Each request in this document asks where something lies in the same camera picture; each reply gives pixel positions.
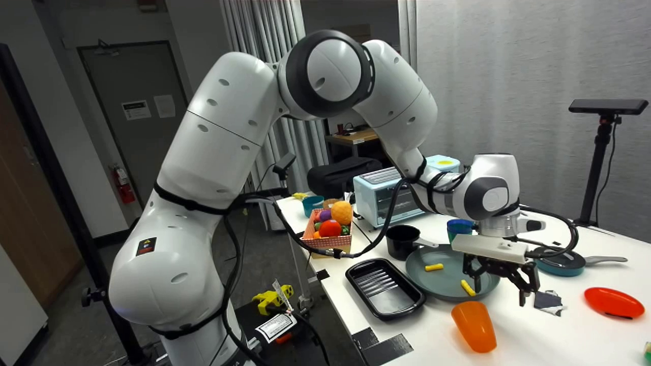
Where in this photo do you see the orange plush fruit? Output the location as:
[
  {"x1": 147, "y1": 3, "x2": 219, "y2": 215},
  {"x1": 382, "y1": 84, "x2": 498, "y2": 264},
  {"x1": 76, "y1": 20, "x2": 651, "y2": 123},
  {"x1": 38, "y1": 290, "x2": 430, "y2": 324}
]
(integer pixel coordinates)
[{"x1": 329, "y1": 200, "x2": 355, "y2": 229}]

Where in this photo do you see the small orange-red plate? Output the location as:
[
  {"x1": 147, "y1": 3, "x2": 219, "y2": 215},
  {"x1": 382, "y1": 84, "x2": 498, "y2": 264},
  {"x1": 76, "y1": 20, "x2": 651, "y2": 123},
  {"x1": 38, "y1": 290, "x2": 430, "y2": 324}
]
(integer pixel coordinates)
[{"x1": 583, "y1": 285, "x2": 646, "y2": 322}]

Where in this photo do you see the translucent orange cup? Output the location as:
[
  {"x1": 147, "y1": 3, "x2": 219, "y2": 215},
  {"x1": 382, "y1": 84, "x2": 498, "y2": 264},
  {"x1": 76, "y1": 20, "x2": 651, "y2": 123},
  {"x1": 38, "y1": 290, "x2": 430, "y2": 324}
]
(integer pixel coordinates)
[{"x1": 451, "y1": 300, "x2": 498, "y2": 357}]

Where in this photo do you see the grey backdrop curtain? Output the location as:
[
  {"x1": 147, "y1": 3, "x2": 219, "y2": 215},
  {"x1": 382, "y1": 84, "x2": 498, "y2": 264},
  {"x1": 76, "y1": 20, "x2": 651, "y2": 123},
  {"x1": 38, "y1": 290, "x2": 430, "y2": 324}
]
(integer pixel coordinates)
[{"x1": 399, "y1": 0, "x2": 651, "y2": 243}]

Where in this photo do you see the white cabinet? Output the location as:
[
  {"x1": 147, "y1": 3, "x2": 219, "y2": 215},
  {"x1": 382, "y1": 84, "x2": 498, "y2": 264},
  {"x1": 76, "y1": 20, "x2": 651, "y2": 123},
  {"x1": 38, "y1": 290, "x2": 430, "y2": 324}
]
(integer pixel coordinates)
[{"x1": 0, "y1": 243, "x2": 49, "y2": 366}]

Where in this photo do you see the black fabric bag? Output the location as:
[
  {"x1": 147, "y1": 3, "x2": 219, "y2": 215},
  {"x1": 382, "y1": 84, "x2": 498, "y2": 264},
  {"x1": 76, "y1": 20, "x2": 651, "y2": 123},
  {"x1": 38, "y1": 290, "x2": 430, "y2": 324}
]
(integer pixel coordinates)
[{"x1": 307, "y1": 158, "x2": 384, "y2": 200}]

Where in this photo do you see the light blue toaster oven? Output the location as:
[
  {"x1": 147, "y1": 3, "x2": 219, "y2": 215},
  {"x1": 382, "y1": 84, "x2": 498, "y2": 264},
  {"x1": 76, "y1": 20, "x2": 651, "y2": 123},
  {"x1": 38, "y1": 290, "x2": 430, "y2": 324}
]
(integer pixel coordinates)
[{"x1": 352, "y1": 153, "x2": 463, "y2": 231}]

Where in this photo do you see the black tape strip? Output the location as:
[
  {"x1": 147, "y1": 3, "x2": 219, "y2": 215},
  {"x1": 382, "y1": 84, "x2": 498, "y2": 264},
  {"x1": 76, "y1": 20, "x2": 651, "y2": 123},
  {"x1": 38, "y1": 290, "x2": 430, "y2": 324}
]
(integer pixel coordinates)
[
  {"x1": 352, "y1": 328, "x2": 382, "y2": 352},
  {"x1": 361, "y1": 333, "x2": 414, "y2": 366}
]

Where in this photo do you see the blue plastic cup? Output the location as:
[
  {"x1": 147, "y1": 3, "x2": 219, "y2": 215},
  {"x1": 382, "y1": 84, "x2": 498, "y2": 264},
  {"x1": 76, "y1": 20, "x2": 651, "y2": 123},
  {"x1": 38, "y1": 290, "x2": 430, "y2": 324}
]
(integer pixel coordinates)
[{"x1": 446, "y1": 219, "x2": 475, "y2": 239}]

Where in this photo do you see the dark grey-green plate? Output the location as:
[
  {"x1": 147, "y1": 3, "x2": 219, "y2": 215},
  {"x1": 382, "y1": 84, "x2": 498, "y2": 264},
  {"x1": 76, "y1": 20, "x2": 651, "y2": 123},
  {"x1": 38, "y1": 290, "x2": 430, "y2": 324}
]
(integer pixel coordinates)
[{"x1": 405, "y1": 244, "x2": 502, "y2": 303}]

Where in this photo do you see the yellow clamp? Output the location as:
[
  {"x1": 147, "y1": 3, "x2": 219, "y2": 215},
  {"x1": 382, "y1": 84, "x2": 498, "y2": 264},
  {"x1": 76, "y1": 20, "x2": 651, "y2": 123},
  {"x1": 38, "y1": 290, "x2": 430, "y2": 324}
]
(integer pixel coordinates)
[{"x1": 249, "y1": 284, "x2": 294, "y2": 317}]

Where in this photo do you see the red checkered basket box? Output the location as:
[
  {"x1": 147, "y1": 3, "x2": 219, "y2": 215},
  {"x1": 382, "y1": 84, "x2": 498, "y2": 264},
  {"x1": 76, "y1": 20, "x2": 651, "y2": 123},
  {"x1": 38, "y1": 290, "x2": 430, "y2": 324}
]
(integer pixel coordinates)
[{"x1": 300, "y1": 207, "x2": 354, "y2": 261}]

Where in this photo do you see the small teal cup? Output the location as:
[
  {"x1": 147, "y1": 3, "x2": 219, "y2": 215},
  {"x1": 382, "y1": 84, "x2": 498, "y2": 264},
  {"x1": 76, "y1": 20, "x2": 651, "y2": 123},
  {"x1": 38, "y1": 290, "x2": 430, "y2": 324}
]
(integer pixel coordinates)
[{"x1": 300, "y1": 194, "x2": 328, "y2": 219}]

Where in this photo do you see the white label card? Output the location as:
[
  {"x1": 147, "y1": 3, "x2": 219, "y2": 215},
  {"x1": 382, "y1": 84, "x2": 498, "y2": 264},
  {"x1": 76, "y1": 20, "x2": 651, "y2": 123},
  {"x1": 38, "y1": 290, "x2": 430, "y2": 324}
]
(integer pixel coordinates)
[{"x1": 253, "y1": 312, "x2": 298, "y2": 344}]

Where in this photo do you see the red plush tomato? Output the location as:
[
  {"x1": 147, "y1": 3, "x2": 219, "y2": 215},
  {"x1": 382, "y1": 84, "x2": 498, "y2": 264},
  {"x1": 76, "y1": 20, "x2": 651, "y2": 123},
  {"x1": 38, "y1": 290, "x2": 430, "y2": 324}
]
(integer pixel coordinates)
[{"x1": 316, "y1": 219, "x2": 344, "y2": 239}]

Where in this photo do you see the dark grey packet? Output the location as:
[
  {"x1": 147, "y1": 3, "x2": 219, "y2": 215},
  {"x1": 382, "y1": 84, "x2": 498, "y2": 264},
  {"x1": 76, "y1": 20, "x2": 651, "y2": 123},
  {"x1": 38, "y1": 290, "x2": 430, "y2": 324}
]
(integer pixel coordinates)
[{"x1": 532, "y1": 290, "x2": 565, "y2": 317}]

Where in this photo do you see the black toy saucepan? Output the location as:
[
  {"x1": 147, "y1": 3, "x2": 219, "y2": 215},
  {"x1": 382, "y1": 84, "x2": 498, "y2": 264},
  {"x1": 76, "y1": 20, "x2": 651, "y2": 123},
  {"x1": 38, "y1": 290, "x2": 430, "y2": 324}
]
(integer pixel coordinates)
[{"x1": 384, "y1": 225, "x2": 443, "y2": 263}]

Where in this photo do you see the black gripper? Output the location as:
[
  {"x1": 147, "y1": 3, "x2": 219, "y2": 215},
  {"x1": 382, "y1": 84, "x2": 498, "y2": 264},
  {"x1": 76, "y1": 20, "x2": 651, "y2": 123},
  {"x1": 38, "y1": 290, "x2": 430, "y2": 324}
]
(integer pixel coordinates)
[{"x1": 462, "y1": 255, "x2": 541, "y2": 310}]

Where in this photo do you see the small teal frying pan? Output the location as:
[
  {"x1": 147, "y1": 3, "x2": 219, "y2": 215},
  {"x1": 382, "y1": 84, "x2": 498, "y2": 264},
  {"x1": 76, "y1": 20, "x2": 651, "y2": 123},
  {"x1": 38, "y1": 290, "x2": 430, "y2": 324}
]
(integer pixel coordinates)
[{"x1": 526, "y1": 244, "x2": 631, "y2": 278}]

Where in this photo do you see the black tripod stand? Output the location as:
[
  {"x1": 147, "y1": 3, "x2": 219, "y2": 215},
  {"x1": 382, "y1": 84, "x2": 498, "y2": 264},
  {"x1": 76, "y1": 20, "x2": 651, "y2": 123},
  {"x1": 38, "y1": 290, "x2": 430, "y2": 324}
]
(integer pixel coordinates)
[{"x1": 574, "y1": 113, "x2": 623, "y2": 229}]

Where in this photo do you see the grey door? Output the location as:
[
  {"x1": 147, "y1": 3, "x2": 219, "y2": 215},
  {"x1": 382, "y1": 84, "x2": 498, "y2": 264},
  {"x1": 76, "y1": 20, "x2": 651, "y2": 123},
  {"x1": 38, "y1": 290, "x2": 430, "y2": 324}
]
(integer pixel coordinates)
[{"x1": 76, "y1": 40, "x2": 191, "y2": 211}]

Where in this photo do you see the brown wooden panel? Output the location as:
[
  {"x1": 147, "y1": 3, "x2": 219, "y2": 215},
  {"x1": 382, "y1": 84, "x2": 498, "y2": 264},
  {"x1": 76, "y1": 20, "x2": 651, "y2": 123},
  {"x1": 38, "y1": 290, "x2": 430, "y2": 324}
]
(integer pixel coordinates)
[{"x1": 0, "y1": 88, "x2": 84, "y2": 313}]

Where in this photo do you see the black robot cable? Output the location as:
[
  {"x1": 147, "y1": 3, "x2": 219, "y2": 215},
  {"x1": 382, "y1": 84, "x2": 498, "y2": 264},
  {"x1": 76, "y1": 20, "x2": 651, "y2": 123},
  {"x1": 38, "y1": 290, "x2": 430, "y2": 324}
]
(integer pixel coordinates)
[{"x1": 219, "y1": 159, "x2": 581, "y2": 261}]

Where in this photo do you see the white door sign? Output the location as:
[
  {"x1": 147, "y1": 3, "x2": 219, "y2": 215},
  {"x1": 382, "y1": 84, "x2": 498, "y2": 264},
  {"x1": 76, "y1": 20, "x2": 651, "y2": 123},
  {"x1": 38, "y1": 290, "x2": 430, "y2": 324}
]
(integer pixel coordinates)
[
  {"x1": 120, "y1": 99, "x2": 153, "y2": 123},
  {"x1": 153, "y1": 93, "x2": 176, "y2": 120}
]

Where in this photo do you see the black ridged grill tray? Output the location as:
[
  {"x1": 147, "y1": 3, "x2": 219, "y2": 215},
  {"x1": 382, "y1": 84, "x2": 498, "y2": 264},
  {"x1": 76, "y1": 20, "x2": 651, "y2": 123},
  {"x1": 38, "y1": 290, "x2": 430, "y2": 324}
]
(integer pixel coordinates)
[{"x1": 344, "y1": 257, "x2": 427, "y2": 322}]

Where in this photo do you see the black camera on stand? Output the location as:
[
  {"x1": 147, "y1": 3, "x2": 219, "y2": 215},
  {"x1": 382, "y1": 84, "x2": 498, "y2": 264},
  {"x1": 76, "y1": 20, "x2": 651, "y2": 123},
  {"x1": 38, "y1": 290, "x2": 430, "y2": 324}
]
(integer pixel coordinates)
[{"x1": 568, "y1": 99, "x2": 651, "y2": 117}]

